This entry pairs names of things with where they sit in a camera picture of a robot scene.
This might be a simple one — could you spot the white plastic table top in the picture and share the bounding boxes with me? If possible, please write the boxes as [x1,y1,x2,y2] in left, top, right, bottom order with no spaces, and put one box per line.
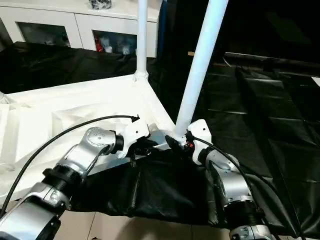
[0,71,179,210]

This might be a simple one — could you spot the black table mat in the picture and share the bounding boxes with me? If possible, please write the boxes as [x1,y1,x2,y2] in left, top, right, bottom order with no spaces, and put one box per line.
[0,41,320,238]

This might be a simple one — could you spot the black long bar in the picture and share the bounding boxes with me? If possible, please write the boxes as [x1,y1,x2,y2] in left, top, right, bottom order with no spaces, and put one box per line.
[224,51,320,66]

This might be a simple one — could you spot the white glass-door cabinet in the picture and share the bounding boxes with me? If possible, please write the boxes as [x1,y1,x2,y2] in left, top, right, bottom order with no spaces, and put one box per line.
[0,0,160,59]

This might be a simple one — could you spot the black white patterned ornament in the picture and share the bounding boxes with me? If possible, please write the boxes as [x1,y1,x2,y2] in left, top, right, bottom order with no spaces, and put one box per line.
[87,0,113,10]

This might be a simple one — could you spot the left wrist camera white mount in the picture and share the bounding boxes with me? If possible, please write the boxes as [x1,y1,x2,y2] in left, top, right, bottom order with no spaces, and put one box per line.
[117,114,152,160]

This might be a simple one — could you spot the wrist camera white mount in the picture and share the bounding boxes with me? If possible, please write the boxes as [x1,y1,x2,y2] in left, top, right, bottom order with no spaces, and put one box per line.
[187,119,213,166]
[117,114,152,160]

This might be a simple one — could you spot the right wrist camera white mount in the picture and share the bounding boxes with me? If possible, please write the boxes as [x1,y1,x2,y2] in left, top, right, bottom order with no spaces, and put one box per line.
[187,119,213,166]

